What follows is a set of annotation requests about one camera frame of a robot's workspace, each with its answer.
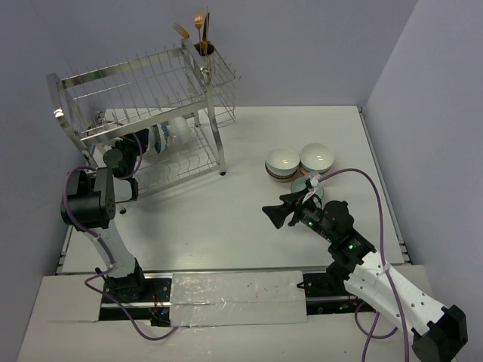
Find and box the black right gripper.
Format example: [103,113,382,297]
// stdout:
[262,188,336,242]

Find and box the white bowl front stack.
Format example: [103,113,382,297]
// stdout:
[143,125,164,156]

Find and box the blue floral bowl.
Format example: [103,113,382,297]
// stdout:
[157,123,171,153]

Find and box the white bowl dark band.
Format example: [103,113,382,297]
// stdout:
[169,116,192,146]

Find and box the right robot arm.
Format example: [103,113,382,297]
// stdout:
[262,192,468,361]

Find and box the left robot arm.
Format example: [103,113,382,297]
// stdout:
[60,129,149,303]

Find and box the stainless steel dish rack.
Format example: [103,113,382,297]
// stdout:
[47,41,237,192]

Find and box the white bowl brown pattern stack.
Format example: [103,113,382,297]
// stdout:
[265,147,300,180]

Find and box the white bowl orange stack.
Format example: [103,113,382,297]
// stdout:
[300,143,335,175]

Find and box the taped white cover sheet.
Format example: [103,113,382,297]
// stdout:
[170,271,307,327]

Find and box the perforated steel cutlery holder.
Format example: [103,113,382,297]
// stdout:
[183,39,216,84]

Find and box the gold knife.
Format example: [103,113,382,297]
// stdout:
[202,11,210,56]

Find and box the gold fork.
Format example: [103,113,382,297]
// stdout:
[195,8,204,42]

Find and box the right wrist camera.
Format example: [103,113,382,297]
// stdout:
[303,172,324,203]

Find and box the black mounting rail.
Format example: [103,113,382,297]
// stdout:
[99,270,361,327]

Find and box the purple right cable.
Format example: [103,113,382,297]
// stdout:
[320,168,416,362]

